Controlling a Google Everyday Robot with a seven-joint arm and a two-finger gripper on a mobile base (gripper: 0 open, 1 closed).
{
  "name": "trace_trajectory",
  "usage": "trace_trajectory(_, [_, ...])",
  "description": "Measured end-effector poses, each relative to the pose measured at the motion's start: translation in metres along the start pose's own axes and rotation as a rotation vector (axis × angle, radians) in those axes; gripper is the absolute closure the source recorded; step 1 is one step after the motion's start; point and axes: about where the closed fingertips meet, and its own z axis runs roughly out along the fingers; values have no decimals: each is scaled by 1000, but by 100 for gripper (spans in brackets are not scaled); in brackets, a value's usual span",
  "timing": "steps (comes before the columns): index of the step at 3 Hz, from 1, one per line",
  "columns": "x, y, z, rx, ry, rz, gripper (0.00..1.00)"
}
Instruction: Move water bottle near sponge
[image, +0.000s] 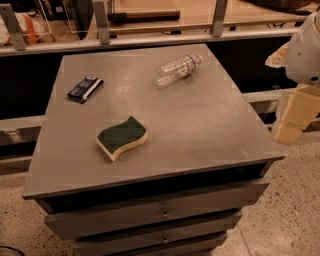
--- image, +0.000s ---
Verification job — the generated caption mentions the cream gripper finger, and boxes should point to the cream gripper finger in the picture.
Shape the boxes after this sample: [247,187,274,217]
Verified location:
[265,43,289,68]
[274,84,320,145]

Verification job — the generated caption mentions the white rounded gripper body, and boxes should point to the white rounded gripper body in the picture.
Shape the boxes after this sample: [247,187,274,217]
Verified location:
[285,11,320,85]

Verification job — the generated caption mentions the clear plastic water bottle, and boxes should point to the clear plastic water bottle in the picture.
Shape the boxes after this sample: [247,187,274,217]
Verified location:
[156,54,203,87]

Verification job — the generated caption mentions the green and yellow sponge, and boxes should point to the green and yellow sponge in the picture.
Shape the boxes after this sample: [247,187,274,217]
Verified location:
[97,116,148,162]

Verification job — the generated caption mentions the dark bar on shelf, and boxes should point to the dark bar on shelf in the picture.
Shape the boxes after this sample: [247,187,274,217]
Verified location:
[108,9,180,24]

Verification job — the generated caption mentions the grey drawer cabinet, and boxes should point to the grey drawer cabinet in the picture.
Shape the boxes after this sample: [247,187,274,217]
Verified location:
[23,44,281,247]

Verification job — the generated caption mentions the bottom grey drawer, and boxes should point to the bottom grey drawer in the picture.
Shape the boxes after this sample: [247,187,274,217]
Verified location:
[112,232,227,256]

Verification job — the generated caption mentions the grey drawer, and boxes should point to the grey drawer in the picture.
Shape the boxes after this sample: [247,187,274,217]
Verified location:
[112,232,227,256]
[45,179,268,240]
[75,212,242,256]

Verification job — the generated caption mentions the dark blue snack packet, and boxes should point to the dark blue snack packet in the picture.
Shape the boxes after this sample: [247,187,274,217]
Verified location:
[67,77,103,104]

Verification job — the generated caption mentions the middle grey drawer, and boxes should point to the middle grey drawer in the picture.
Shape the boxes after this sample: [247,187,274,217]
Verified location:
[75,212,242,256]

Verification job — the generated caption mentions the clear acrylic panel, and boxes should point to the clear acrylic panel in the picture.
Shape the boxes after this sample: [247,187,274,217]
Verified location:
[35,0,96,40]

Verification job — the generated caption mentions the orange and white bag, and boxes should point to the orange and white bag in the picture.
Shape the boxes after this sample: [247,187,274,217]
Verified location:
[0,13,55,45]

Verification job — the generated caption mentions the top grey drawer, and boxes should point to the top grey drawer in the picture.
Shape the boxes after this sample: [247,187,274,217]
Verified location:
[45,179,268,240]

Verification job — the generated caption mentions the right metal rail bracket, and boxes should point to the right metal rail bracket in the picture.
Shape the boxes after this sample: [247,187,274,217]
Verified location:
[210,0,228,37]

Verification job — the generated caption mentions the metal rail bracket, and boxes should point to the metal rail bracket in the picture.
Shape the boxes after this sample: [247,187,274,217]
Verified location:
[210,0,228,37]
[0,3,27,51]
[92,0,110,45]

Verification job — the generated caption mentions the middle metal rail bracket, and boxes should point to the middle metal rail bracket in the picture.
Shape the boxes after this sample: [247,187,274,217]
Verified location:
[92,0,110,45]

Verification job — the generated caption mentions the left metal rail bracket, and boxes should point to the left metal rail bracket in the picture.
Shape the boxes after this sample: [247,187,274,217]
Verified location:
[0,3,27,51]

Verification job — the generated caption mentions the black floor cable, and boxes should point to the black floor cable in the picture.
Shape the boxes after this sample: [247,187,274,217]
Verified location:
[0,245,26,256]

